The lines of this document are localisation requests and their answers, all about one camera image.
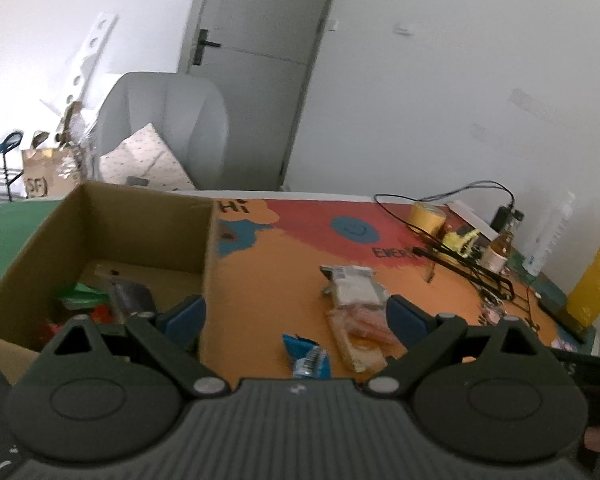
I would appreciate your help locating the clear packet of biscuits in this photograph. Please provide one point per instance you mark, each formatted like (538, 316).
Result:
(362, 325)

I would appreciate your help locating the brown cardboard box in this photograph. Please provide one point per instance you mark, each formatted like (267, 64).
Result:
(145, 230)

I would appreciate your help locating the yellow plastic packet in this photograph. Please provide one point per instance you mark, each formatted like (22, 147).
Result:
(597, 280)

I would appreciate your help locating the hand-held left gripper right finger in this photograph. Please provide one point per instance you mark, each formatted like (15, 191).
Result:
(405, 317)

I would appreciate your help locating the black charger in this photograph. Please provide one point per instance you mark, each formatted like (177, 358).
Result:
(502, 217)

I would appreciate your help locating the white power strip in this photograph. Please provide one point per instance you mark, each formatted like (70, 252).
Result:
(472, 217)

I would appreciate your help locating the bright green snack packet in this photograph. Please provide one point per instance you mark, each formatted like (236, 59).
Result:
(82, 294)

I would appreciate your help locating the dotted white cushion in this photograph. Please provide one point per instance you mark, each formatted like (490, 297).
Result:
(140, 160)

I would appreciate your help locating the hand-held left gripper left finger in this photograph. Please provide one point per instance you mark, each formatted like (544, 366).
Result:
(185, 317)

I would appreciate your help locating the blue snack packet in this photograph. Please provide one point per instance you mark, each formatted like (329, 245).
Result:
(302, 352)

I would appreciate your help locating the grey door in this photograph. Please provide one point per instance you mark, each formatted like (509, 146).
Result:
(260, 110)

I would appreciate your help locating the grey white snack packet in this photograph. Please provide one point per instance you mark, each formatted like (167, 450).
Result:
(352, 285)

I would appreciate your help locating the yellow tape roll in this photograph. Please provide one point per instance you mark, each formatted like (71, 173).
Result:
(425, 219)

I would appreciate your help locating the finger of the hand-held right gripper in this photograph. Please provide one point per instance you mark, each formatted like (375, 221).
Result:
(597, 370)

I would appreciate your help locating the dark snack packet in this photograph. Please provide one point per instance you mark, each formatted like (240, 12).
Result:
(130, 297)

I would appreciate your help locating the red snack packet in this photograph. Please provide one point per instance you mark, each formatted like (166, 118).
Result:
(100, 316)

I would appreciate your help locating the brown printed carton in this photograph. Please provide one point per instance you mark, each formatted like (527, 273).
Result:
(45, 170)

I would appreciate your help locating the white spray bottle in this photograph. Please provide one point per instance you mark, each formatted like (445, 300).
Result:
(547, 240)

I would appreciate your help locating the clear plastic wrap bundle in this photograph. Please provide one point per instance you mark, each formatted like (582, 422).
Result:
(75, 145)

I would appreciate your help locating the white perforated board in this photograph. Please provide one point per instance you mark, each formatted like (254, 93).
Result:
(92, 45)

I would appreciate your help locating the amber bottle with white label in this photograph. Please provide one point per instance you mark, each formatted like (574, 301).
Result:
(500, 255)

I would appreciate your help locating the black shoe rack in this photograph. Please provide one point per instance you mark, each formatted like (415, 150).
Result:
(6, 170)

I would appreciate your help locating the grey armchair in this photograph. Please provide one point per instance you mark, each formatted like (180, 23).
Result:
(180, 120)

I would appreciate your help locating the white wall switch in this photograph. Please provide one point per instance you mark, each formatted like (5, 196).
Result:
(335, 24)
(404, 28)

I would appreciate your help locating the colourful printed table mat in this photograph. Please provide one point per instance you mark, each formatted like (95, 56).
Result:
(280, 300)

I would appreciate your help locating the blue object with black loop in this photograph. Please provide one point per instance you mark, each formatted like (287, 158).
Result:
(11, 141)

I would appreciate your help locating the bunch of keys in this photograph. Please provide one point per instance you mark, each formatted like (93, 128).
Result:
(490, 301)

